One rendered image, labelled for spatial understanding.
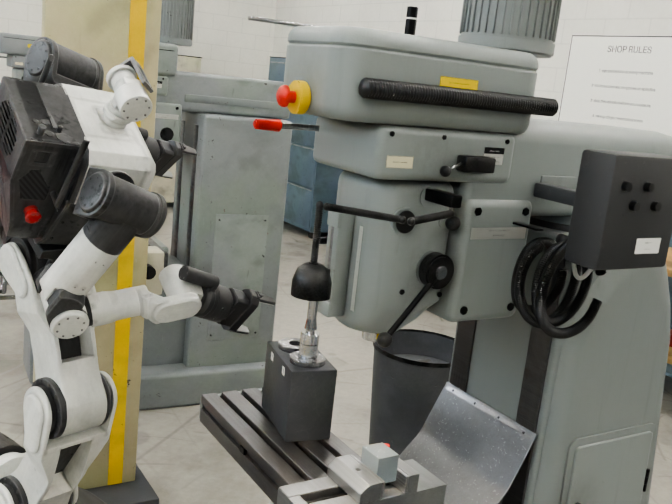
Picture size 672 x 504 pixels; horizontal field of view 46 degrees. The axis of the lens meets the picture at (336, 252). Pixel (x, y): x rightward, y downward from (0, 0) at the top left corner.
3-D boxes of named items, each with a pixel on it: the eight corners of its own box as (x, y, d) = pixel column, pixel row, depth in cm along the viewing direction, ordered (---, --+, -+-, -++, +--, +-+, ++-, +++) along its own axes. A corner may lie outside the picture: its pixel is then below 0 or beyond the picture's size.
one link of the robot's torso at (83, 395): (27, 444, 182) (-12, 250, 186) (94, 424, 195) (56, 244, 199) (60, 439, 172) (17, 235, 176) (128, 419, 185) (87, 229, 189)
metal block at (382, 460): (375, 485, 160) (378, 458, 159) (359, 472, 165) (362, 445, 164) (395, 481, 163) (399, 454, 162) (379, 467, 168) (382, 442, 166)
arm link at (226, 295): (234, 341, 192) (197, 332, 183) (220, 314, 198) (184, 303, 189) (265, 306, 188) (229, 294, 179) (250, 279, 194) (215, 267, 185)
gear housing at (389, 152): (375, 180, 140) (382, 124, 138) (309, 161, 160) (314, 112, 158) (512, 184, 158) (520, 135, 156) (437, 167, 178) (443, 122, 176)
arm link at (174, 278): (202, 326, 183) (164, 316, 174) (187, 295, 189) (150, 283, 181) (231, 292, 179) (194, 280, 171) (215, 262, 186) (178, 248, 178)
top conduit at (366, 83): (367, 99, 130) (370, 77, 129) (354, 97, 133) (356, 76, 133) (557, 117, 154) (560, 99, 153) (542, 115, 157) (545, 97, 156)
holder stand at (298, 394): (284, 442, 193) (291, 366, 188) (260, 405, 213) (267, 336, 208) (330, 439, 197) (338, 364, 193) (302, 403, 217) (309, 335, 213)
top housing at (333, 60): (338, 121, 132) (349, 23, 129) (269, 108, 154) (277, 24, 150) (537, 136, 157) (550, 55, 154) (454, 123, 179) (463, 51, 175)
